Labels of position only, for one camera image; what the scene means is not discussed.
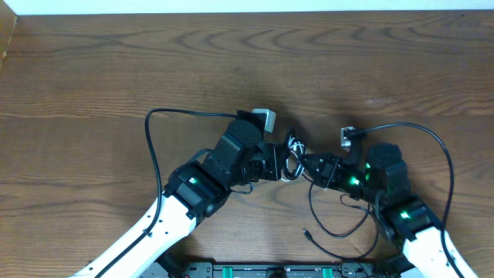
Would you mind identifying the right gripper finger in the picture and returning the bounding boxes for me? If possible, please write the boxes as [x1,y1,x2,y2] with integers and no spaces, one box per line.
[303,161,328,188]
[300,154,336,166]

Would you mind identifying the white cable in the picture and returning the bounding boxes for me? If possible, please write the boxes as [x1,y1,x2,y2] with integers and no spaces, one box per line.
[279,137,308,182]

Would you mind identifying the black cable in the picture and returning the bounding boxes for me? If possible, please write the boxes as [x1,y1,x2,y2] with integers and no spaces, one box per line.
[279,129,381,262]

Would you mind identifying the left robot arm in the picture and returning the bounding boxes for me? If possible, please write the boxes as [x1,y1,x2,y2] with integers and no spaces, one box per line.
[75,120,294,277]

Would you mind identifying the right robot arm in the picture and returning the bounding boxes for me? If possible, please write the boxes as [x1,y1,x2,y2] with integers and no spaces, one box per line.
[300,143,476,277]

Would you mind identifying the right camera cable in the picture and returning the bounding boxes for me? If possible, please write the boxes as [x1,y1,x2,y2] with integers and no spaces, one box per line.
[347,122,464,278]

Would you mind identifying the camera cable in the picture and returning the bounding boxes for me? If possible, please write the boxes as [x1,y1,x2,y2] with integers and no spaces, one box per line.
[347,122,464,278]
[92,107,248,278]

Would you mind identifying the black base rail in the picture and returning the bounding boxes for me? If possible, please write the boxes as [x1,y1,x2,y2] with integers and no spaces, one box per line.
[140,261,401,278]

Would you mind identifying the left camera cable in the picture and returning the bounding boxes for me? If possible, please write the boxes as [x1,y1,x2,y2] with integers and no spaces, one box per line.
[92,107,248,278]

